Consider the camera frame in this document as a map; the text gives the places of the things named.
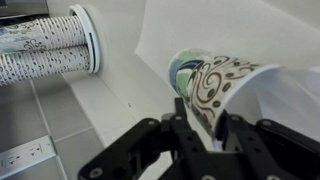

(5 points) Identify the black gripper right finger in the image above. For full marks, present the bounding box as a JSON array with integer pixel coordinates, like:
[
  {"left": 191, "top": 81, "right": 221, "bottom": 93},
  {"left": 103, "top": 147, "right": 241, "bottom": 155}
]
[{"left": 214, "top": 110, "right": 320, "bottom": 180}]

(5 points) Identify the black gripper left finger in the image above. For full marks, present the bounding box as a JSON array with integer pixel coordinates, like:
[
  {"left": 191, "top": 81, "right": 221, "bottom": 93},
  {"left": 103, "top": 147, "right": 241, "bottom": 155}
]
[{"left": 78, "top": 97, "right": 214, "bottom": 180}]

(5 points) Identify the patterned paper cup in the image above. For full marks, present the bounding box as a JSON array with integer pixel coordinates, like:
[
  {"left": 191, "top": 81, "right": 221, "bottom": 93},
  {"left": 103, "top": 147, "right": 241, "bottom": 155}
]
[{"left": 167, "top": 48, "right": 282, "bottom": 141}]

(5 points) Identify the tall paper cup stack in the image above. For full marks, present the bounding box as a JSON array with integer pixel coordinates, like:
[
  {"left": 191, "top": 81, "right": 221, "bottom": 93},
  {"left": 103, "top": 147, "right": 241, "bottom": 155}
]
[{"left": 0, "top": 44, "right": 92, "bottom": 87}]

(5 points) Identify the short paper cup stack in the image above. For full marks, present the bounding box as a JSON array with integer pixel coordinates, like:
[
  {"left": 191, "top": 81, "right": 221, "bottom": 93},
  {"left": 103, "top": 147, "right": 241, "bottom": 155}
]
[{"left": 0, "top": 14, "right": 90, "bottom": 55}]

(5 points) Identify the white wall outlet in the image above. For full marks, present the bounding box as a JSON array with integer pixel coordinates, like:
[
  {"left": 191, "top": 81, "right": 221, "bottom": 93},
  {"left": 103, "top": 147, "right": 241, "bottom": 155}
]
[{"left": 0, "top": 134, "right": 58, "bottom": 180}]

